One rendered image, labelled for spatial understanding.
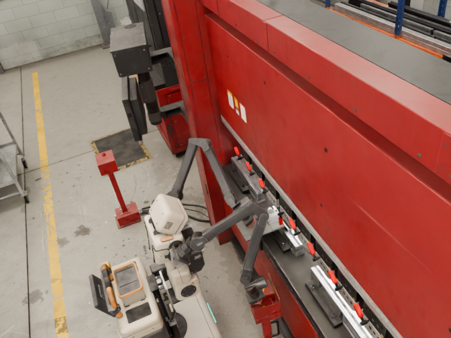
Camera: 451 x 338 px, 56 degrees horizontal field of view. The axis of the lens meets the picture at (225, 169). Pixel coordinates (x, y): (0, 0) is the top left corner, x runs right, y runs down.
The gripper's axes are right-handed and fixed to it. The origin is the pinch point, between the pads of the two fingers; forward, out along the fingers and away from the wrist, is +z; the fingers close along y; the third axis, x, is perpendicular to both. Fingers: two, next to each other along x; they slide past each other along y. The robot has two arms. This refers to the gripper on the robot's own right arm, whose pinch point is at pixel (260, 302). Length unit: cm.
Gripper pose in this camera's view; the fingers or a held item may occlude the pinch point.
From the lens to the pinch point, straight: 259.7
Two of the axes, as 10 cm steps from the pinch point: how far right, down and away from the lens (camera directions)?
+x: -2.5, -5.8, 7.7
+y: 8.9, -4.5, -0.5
